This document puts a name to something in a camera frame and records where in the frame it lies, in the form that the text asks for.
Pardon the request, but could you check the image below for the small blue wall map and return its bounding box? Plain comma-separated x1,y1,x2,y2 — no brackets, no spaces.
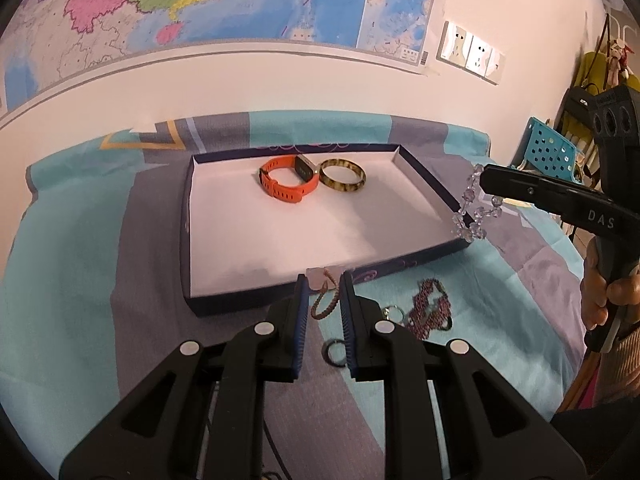
356,0,443,69

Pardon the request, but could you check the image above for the person's dark clothing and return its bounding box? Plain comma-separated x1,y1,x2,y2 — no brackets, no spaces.
552,405,640,480

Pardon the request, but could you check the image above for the teal and grey printed blanket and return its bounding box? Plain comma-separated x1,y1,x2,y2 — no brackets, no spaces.
0,110,593,480

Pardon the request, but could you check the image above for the braided bracelet with pink pendant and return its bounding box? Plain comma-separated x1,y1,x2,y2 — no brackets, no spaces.
308,267,346,320

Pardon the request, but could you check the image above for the purple beaded bracelet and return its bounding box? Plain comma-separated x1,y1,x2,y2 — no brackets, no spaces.
406,278,454,340

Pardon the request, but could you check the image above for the orange smart watch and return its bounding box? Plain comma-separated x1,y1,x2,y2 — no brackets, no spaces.
258,156,319,204

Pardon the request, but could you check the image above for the dark blue shallow box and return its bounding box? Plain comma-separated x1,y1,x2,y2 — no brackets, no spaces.
181,144,473,317

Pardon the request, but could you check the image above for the person's right hand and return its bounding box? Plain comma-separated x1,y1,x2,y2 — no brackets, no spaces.
580,240,640,331

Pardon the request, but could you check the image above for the blue perforated plastic stool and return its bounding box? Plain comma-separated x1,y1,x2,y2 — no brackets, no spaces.
522,116,582,184

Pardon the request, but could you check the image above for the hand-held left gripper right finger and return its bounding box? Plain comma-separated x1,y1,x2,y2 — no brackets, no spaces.
340,271,587,480

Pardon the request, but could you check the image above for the tortoiseshell bangle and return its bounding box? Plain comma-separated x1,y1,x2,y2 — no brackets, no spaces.
319,158,367,194

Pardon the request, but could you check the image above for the large colourful wall map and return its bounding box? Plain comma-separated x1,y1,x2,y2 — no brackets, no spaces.
0,0,382,113

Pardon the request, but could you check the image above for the orange stick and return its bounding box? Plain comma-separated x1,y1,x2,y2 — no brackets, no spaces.
562,350,598,413

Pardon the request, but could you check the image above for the white wall socket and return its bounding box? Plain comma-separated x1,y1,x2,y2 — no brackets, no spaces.
437,20,472,66
466,35,494,77
487,47,506,85

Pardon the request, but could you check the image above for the dark ring with green stone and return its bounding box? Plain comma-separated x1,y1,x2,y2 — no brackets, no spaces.
323,338,349,367

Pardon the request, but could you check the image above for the small hanging doll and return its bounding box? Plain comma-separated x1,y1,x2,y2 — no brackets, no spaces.
602,40,632,86

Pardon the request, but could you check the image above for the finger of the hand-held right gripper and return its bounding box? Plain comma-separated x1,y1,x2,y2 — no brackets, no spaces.
480,164,629,237

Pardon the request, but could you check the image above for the black handbag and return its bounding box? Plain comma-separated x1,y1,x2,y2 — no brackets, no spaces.
562,85,602,127

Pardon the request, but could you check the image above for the clear crystal bead bracelet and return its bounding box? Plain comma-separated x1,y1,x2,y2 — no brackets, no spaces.
451,164,503,242

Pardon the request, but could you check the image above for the yellow garment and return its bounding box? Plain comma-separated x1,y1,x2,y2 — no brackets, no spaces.
572,50,640,97

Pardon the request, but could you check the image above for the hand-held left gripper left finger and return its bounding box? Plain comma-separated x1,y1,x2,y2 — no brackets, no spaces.
59,273,308,480

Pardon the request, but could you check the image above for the person's right forearm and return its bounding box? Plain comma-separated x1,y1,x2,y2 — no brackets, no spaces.
596,321,640,413

